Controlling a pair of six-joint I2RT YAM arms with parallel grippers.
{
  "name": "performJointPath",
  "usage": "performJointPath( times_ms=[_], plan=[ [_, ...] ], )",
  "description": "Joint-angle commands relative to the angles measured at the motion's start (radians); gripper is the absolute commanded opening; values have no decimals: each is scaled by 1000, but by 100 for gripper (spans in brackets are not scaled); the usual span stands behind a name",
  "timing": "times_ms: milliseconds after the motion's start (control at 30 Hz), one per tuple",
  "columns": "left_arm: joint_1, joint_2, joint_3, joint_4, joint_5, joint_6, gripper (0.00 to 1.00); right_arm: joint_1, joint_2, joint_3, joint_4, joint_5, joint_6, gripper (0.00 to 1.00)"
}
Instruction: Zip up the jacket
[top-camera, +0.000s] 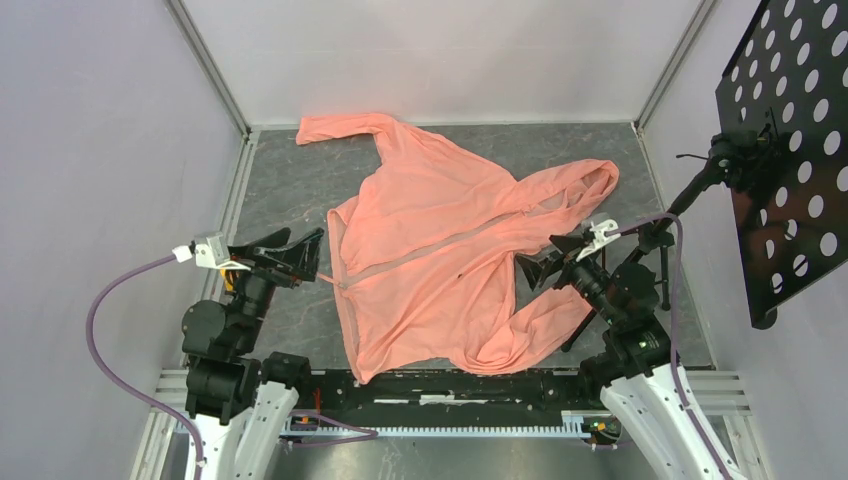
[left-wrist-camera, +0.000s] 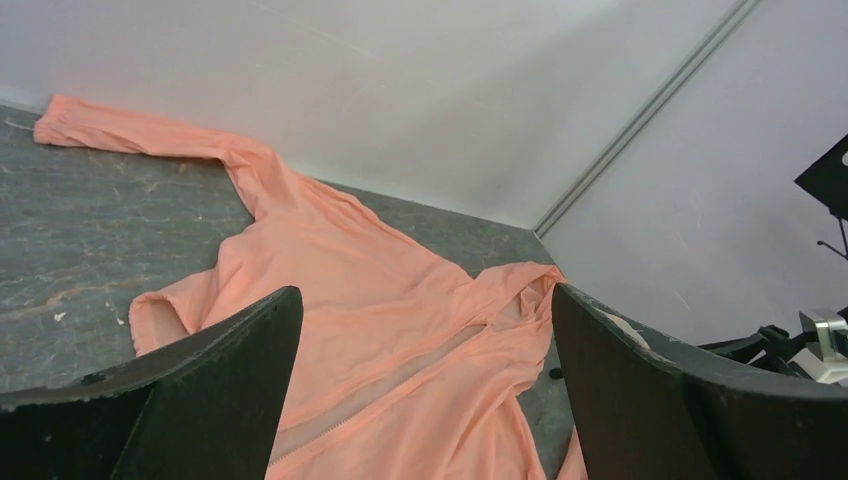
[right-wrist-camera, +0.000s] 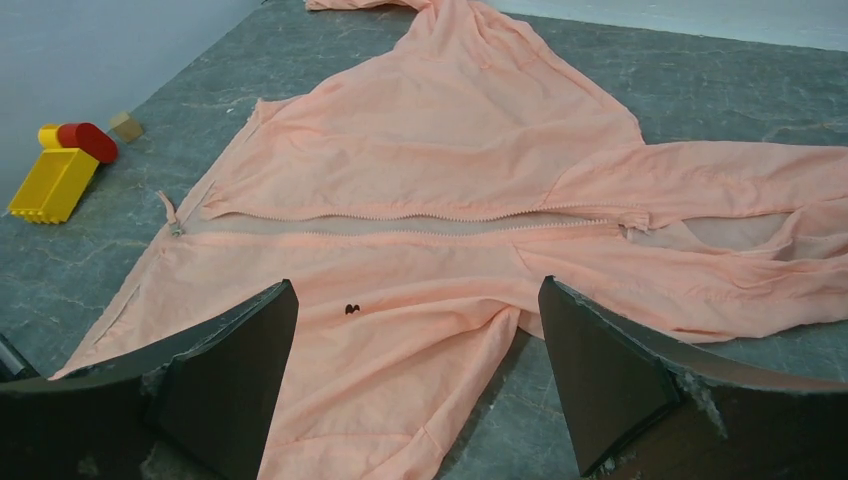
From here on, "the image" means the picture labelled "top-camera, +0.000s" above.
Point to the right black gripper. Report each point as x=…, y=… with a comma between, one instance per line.
x=533, y=269

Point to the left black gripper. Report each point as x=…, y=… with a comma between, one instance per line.
x=299, y=256

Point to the salmon pink zip jacket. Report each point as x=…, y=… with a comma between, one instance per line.
x=423, y=256

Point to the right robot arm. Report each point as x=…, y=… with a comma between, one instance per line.
x=638, y=377

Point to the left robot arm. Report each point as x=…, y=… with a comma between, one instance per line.
x=237, y=405

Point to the black perforated stand plate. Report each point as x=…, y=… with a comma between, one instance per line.
x=783, y=94

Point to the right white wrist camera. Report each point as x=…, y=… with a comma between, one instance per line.
x=597, y=232

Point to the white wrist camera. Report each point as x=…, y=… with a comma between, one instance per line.
x=597, y=232
x=209, y=251

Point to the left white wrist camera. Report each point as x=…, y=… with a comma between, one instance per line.
x=209, y=251

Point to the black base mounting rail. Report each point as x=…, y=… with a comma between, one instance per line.
x=447, y=398

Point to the white toothed cable track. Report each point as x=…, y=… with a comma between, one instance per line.
x=570, y=427

